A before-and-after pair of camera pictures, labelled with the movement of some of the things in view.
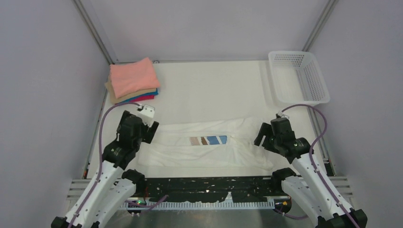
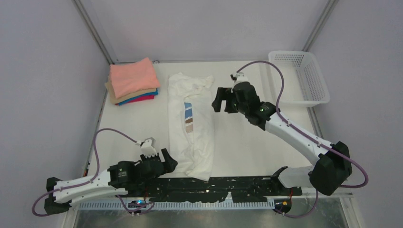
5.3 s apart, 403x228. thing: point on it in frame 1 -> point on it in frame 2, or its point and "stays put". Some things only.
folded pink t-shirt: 130,78 stays put
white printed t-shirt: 222,144 -> 191,124
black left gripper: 150,132 -> 170,163
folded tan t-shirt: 112,98 stays put
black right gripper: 265,129 -> 224,93
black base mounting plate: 181,189 stays put
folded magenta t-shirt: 141,99 stays put
